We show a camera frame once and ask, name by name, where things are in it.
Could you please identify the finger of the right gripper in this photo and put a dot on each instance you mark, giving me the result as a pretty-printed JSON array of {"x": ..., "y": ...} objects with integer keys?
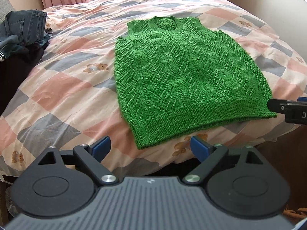
[
  {"x": 302, "y": 99},
  {"x": 278, "y": 105}
]

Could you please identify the dark clothes pile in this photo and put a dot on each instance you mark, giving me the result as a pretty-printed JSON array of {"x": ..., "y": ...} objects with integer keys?
[{"x": 18, "y": 66}]

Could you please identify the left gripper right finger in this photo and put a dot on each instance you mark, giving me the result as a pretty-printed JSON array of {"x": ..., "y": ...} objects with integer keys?
[{"x": 209, "y": 157}]

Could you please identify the grey pillow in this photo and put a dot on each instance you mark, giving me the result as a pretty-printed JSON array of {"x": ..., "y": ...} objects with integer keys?
[{"x": 5, "y": 8}]

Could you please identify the blue denim jeans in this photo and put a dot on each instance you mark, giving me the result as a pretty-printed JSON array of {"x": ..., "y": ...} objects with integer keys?
[{"x": 23, "y": 27}]

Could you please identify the green knitted vest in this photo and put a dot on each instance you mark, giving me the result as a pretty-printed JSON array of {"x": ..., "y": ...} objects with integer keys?
[{"x": 175, "y": 77}]

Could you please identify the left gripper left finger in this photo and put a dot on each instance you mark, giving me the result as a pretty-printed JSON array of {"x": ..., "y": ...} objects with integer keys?
[{"x": 89, "y": 158}]

